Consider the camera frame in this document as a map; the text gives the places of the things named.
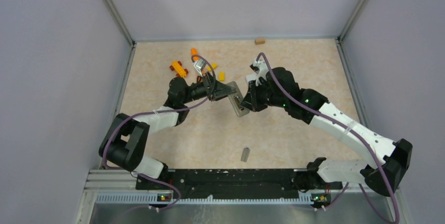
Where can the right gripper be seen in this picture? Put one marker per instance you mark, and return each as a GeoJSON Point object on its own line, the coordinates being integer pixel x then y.
{"type": "Point", "coordinates": [251, 100]}

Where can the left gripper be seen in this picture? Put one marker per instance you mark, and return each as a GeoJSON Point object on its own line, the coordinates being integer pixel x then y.
{"type": "Point", "coordinates": [216, 90]}

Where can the white air conditioner remote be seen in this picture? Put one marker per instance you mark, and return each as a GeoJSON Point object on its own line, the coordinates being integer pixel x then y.
{"type": "Point", "coordinates": [235, 99]}

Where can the grey battery cover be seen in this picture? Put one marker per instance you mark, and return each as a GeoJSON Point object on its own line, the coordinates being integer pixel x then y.
{"type": "Point", "coordinates": [245, 154]}

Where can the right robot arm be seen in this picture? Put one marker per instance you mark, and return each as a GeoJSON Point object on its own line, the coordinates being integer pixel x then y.
{"type": "Point", "coordinates": [383, 162]}

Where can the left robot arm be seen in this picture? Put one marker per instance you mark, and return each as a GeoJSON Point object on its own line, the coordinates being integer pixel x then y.
{"type": "Point", "coordinates": [125, 142]}

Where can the yellow block lower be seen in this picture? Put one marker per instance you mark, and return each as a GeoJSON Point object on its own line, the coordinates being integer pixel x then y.
{"type": "Point", "coordinates": [221, 76]}

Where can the orange toy microphone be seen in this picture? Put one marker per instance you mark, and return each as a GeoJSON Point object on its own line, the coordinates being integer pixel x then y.
{"type": "Point", "coordinates": [194, 54]}

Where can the yellow toy car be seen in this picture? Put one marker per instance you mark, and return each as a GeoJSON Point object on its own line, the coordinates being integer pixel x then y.
{"type": "Point", "coordinates": [177, 66]}

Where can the brown wooden block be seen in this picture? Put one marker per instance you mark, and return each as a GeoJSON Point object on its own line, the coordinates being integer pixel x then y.
{"type": "Point", "coordinates": [259, 41]}

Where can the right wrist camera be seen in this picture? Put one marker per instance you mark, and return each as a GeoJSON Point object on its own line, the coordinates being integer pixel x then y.
{"type": "Point", "coordinates": [260, 69]}

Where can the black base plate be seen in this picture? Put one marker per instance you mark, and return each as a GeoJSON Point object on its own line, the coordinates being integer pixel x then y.
{"type": "Point", "coordinates": [225, 184]}

